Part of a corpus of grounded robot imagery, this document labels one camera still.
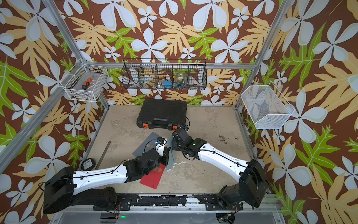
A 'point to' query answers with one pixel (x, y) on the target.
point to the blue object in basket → (167, 84)
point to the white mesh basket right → (268, 108)
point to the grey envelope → (141, 149)
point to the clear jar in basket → (180, 82)
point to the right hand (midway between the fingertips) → (173, 143)
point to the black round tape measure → (87, 164)
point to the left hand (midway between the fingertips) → (171, 147)
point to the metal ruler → (103, 156)
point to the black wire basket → (164, 73)
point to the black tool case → (162, 113)
